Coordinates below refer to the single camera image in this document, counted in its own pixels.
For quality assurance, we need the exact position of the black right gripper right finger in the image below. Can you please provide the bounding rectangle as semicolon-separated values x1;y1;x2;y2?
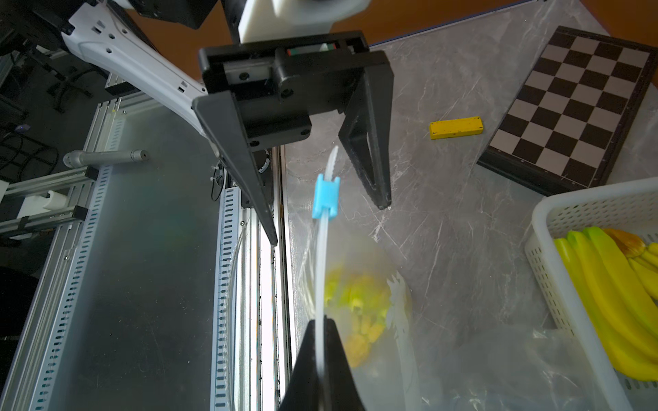
321;317;365;410

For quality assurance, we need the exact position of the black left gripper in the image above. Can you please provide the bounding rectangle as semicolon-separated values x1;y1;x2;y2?
192;31;394;246

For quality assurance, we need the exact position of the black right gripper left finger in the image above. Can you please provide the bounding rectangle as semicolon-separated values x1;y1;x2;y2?
279;320;320;411

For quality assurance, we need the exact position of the clear zip bag white seal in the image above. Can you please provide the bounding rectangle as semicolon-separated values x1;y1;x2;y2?
300;147;422;410

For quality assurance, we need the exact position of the small yellow banana bunch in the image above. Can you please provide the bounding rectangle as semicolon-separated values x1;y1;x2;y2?
324;266;391;368

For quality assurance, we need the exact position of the yellow green banana bunch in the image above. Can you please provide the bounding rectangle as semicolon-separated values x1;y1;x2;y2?
603;229;657;301

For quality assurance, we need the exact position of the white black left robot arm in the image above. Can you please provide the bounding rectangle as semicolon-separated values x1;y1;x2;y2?
1;1;394;244

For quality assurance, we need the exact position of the yellow flat block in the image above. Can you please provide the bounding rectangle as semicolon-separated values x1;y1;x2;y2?
429;116;484;140

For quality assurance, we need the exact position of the black white chessboard box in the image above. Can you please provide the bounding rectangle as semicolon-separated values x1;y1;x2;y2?
477;26;657;196

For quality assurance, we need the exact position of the white perforated plastic basket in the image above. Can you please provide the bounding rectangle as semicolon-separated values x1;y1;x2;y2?
525;177;657;410

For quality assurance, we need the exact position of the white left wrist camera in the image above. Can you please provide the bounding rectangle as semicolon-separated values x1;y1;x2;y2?
237;0;371;44

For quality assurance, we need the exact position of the aluminium front rail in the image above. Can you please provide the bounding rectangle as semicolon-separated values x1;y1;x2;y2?
1;94;296;410

